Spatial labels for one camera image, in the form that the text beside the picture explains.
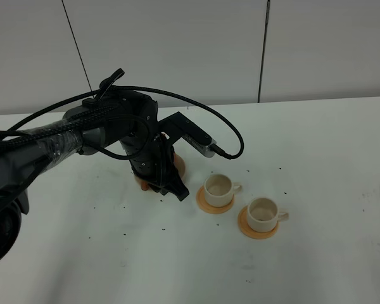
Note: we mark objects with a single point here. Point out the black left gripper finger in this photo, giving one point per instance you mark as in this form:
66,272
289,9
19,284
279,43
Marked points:
172,184

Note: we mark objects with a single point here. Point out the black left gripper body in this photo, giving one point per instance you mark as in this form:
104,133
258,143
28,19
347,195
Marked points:
135,143

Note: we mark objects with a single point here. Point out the brown clay teapot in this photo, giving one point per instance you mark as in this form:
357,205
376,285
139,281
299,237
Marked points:
157,161

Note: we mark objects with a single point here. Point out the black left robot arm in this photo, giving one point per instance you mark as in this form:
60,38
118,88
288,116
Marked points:
125,116

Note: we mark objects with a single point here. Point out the orange coaster near teapot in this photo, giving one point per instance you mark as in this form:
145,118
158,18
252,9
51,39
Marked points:
203,205

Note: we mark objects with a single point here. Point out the white teacup near teapot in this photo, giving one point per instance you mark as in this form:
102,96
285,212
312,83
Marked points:
219,190

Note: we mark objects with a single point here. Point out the orange coaster far right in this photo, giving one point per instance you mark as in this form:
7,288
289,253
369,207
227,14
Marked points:
248,231

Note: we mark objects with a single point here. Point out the white teacup far right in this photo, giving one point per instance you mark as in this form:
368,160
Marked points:
263,214

